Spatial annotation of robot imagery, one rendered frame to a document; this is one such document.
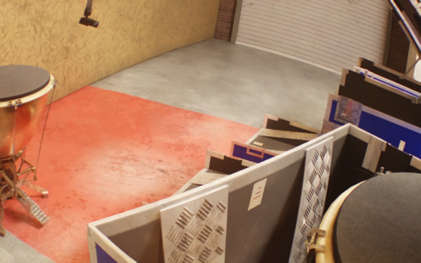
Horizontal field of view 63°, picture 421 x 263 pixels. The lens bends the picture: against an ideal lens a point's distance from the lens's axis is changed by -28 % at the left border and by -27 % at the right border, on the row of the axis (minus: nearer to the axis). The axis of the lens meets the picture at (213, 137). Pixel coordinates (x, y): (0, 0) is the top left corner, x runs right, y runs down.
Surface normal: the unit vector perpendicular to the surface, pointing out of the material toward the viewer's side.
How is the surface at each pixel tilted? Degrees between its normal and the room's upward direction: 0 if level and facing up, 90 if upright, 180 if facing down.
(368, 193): 0
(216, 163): 90
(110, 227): 90
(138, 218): 90
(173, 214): 80
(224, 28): 90
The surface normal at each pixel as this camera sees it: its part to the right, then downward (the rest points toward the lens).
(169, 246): 0.75, 0.19
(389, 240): 0.16, -0.91
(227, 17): -0.33, 0.31
